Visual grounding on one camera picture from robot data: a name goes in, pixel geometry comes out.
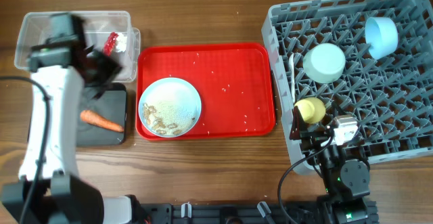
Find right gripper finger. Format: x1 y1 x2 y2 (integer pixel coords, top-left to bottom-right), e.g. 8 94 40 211
290 106 309 139
331 102 348 126

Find yellow cup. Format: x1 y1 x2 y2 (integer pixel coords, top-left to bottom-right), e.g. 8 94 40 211
295 97 326 124

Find red snack wrapper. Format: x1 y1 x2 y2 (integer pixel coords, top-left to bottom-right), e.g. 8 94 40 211
102 32 118 56

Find white tissue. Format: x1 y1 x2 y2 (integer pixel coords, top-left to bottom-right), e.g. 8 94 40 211
114 33 128 53

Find orange carrot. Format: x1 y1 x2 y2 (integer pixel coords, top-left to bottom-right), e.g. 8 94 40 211
80 110 124 133

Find green bowl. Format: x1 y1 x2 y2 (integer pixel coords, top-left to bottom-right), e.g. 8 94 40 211
303 43 346 84

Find white plastic spoon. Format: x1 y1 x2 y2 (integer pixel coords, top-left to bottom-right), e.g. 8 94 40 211
288 53 296 104

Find food scraps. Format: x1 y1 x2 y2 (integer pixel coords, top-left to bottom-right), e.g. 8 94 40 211
142 102 196 137

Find light blue plate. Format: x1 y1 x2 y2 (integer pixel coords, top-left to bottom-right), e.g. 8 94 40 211
137 77 202 138

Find light blue bowl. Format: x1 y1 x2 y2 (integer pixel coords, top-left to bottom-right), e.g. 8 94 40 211
365 17 398 60

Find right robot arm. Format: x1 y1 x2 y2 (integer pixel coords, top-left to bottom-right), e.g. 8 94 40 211
287 103 370 223

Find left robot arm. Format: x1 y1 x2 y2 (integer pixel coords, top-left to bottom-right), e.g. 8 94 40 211
1 13 140 223

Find grey dishwasher rack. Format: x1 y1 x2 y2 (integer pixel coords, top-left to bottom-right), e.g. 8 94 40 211
261 0 432 164

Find black plastic tray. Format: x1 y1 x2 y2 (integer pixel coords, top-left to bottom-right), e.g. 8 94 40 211
28 83 128 148

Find clear plastic bin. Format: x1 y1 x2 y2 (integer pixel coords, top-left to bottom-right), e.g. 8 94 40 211
14 11 141 83

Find red serving tray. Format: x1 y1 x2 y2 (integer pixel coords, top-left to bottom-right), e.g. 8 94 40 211
136 43 275 140

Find right black cable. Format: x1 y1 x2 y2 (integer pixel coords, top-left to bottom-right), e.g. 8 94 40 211
277 129 339 224

